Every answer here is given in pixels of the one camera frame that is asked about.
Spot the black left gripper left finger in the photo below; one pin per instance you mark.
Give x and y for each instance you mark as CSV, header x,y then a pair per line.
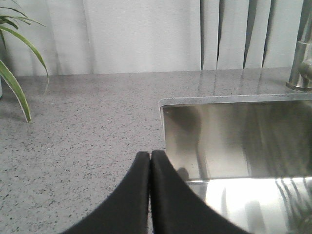
x,y
125,210

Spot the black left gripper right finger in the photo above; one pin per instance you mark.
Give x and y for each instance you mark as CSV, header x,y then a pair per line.
x,y
176,209

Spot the stainless steel sink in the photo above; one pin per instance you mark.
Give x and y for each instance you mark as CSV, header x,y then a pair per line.
x,y
248,157

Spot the stainless steel faucet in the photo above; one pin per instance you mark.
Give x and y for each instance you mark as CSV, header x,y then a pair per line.
x,y
301,73

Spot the white pleated curtain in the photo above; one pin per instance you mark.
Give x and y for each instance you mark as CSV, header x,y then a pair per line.
x,y
125,36

